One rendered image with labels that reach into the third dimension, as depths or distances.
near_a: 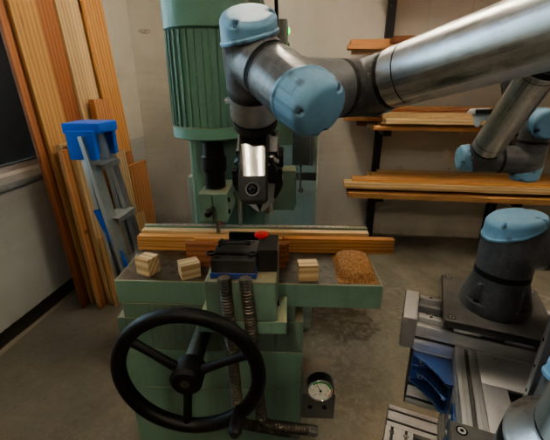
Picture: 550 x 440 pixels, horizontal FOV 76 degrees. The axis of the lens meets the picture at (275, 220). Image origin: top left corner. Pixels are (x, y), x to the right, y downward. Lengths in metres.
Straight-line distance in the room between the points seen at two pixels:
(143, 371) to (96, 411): 0.88
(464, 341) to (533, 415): 0.64
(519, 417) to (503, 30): 0.33
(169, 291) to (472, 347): 0.72
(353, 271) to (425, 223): 2.68
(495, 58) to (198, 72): 0.54
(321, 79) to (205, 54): 0.41
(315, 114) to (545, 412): 0.33
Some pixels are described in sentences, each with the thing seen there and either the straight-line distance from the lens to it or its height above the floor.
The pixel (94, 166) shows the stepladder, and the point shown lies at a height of 0.98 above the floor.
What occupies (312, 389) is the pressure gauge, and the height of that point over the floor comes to 0.66.
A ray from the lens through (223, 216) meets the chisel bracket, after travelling 0.86.
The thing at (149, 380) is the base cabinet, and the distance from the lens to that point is 1.04.
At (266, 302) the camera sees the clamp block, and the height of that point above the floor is 0.92.
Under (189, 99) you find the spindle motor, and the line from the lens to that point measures 0.79.
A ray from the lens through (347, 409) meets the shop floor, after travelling 1.76.
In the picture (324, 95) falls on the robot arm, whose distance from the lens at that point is 0.41.
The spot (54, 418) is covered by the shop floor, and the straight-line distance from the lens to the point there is 1.94.
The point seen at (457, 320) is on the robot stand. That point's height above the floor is 0.82.
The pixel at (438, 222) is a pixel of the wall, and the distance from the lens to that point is 3.50.
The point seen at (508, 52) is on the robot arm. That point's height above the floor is 1.34.
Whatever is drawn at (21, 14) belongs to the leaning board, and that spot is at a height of 1.62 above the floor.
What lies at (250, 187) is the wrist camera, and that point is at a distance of 0.56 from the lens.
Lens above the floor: 1.31
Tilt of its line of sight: 21 degrees down
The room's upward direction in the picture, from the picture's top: straight up
